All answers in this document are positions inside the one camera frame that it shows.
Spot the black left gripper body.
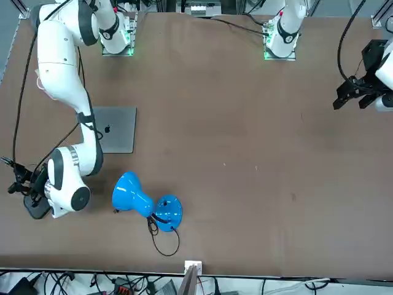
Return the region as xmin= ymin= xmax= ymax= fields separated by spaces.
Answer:
xmin=352 ymin=39 xmax=389 ymax=89

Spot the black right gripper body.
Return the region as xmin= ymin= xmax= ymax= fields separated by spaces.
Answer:
xmin=29 ymin=167 xmax=50 ymax=202

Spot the blue desk lamp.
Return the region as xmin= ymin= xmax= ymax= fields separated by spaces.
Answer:
xmin=112 ymin=170 xmax=184 ymax=234

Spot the grey laptop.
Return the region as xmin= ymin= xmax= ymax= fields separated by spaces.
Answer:
xmin=91 ymin=106 xmax=138 ymax=154

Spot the black power adapter brick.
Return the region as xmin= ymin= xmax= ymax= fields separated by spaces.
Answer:
xmin=0 ymin=276 xmax=35 ymax=295

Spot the red black device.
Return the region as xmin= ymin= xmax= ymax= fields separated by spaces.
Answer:
xmin=114 ymin=278 xmax=133 ymax=295

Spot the black corrugated cable hose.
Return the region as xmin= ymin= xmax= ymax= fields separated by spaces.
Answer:
xmin=337 ymin=0 xmax=368 ymax=81

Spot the aluminium corner rail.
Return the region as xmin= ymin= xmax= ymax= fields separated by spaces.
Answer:
xmin=17 ymin=0 xmax=32 ymax=20
xmin=370 ymin=0 xmax=393 ymax=29

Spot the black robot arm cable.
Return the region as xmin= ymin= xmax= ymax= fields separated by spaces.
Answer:
xmin=0 ymin=0 xmax=104 ymax=185
xmin=211 ymin=17 xmax=268 ymax=36

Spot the black lamp cable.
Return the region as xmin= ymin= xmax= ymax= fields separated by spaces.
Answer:
xmin=113 ymin=208 xmax=181 ymax=257

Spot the aluminium profile post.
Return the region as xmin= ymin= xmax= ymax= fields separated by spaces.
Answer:
xmin=179 ymin=260 xmax=204 ymax=295

